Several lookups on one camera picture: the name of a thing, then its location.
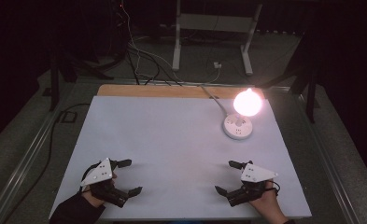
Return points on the black square floor plate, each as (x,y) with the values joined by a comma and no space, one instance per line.
(67,117)

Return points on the white metal stand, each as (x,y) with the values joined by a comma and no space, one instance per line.
(215,23)

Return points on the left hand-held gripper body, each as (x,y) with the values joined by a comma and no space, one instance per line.
(98,174)

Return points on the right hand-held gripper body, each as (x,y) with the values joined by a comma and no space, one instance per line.
(256,174)

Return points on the round white socket base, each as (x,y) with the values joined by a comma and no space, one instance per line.
(237,127)

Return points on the person's left hand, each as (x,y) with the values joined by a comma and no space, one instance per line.
(94,198)

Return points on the black metal stand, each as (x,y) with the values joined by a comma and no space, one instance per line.
(310,93)
(55,81)

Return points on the person's right hand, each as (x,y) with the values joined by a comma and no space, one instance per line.
(266,203)

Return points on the metal floor rail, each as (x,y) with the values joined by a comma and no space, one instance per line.
(324,155)
(25,158)

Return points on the glowing round light bulb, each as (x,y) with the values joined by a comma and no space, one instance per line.
(247,102)

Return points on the white plug adapter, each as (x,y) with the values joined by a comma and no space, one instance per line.
(217,65)

